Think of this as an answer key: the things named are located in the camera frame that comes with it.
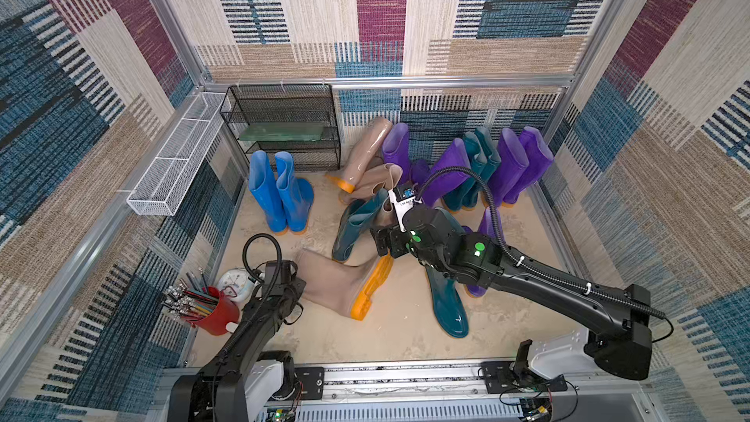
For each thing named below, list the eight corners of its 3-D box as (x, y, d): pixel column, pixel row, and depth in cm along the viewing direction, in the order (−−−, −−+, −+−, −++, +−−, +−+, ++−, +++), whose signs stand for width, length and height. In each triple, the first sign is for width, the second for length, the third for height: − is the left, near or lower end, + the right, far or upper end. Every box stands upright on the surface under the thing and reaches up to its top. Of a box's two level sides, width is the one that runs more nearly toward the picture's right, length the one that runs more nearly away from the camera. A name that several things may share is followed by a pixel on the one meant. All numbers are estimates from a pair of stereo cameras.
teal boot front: (442, 340, 81) (446, 333, 76) (427, 275, 93) (429, 266, 88) (469, 336, 82) (475, 329, 76) (450, 272, 94) (454, 263, 88)
